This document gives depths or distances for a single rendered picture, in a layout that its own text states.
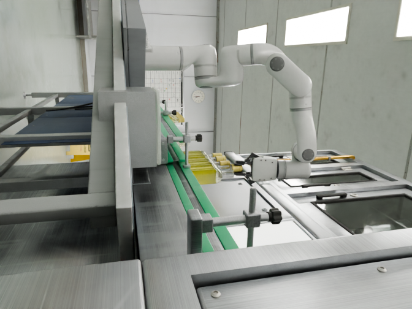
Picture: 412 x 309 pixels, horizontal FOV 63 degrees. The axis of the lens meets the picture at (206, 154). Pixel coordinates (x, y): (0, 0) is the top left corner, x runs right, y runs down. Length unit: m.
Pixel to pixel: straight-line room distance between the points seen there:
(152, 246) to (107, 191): 0.17
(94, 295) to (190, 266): 0.09
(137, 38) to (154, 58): 0.23
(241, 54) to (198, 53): 0.17
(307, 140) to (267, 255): 0.96
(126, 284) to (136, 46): 0.90
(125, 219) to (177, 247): 0.12
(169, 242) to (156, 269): 0.37
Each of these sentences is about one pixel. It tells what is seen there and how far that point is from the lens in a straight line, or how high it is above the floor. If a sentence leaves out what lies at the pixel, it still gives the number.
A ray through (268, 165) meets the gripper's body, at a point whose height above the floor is 1.29.
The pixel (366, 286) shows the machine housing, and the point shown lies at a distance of 0.39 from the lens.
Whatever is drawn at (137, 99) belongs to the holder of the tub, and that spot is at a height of 0.78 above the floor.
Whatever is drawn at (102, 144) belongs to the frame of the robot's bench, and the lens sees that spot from 0.90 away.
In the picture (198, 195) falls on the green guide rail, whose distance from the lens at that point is 0.99.
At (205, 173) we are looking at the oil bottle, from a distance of 1.25.
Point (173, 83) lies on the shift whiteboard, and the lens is 7.21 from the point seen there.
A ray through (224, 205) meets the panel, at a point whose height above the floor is 1.11.
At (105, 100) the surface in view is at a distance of 0.96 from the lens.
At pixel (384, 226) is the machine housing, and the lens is 1.46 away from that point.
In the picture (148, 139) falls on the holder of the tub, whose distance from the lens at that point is 0.98.
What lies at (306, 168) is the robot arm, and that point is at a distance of 1.39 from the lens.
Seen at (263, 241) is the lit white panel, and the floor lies 1.15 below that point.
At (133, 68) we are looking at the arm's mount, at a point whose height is 0.78.
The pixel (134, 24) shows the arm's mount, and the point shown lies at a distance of 1.14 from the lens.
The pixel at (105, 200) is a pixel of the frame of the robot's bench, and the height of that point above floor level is 0.69.
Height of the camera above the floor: 0.74
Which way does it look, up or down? 13 degrees up
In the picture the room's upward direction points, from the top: 87 degrees clockwise
